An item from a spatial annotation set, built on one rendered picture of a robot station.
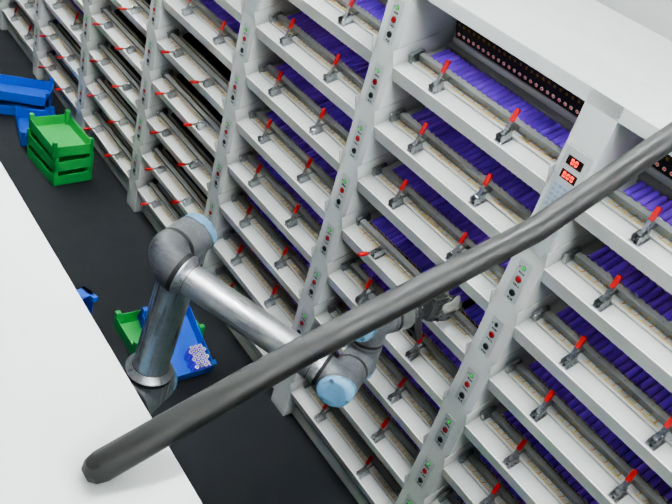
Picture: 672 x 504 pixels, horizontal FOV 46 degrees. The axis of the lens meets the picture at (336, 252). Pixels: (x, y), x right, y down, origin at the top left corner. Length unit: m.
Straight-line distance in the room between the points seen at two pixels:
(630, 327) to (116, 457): 1.46
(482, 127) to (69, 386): 1.54
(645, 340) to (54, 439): 1.46
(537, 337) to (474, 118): 0.58
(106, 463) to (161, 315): 1.72
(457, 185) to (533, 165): 0.27
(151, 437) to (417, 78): 1.74
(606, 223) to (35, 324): 1.38
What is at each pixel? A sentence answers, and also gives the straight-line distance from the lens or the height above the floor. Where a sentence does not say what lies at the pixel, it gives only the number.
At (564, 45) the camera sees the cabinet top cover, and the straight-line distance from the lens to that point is 2.07.
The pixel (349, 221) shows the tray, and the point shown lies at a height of 0.91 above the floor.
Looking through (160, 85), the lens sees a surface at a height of 0.70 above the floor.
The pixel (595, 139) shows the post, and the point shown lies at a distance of 1.84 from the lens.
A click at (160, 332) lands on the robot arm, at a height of 0.64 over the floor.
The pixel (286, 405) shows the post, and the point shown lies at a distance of 3.05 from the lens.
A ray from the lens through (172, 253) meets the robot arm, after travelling 2.05.
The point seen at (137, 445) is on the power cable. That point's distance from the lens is 0.62.
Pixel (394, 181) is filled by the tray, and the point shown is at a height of 1.11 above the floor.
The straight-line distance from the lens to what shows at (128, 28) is 4.04.
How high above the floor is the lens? 2.23
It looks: 34 degrees down
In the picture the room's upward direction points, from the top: 17 degrees clockwise
